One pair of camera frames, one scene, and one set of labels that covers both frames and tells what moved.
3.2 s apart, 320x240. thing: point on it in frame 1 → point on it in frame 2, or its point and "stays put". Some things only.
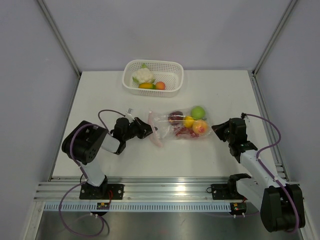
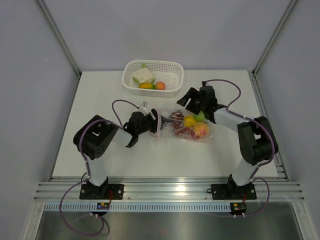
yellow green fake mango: (147, 85) stays put
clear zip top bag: (189, 122) stays put
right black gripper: (220, 127) → (192, 94)
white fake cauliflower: (144, 75) stays put
